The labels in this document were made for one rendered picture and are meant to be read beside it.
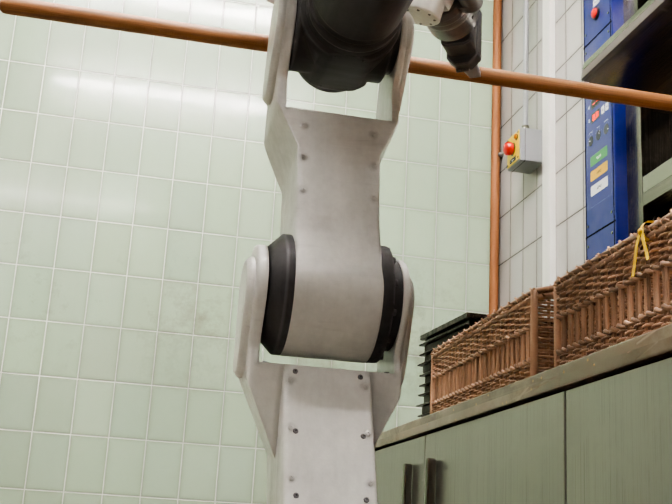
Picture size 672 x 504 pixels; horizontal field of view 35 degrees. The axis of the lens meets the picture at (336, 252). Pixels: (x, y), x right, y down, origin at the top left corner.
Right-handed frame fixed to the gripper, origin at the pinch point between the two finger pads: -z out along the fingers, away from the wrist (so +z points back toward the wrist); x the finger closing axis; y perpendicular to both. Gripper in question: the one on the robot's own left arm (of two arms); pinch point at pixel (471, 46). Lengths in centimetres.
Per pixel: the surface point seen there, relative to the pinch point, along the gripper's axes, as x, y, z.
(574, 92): 1.6, 14.2, -20.1
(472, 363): 53, -3, -15
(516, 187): -21, -23, -130
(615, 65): -19, 17, -52
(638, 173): 0, 19, -69
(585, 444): 72, 25, 33
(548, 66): -47, -9, -106
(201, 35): 1.9, -42.1, 20.8
